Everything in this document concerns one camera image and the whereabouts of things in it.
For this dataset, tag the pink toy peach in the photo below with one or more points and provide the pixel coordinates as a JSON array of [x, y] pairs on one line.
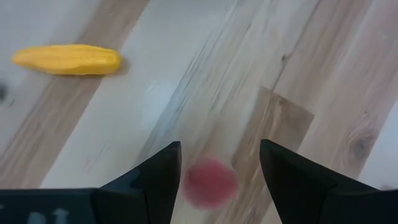
[[210, 183]]

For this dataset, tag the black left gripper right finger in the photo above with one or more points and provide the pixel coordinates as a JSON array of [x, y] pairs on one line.
[[311, 196]]

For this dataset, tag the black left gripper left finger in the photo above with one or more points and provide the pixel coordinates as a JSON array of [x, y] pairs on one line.
[[149, 193]]

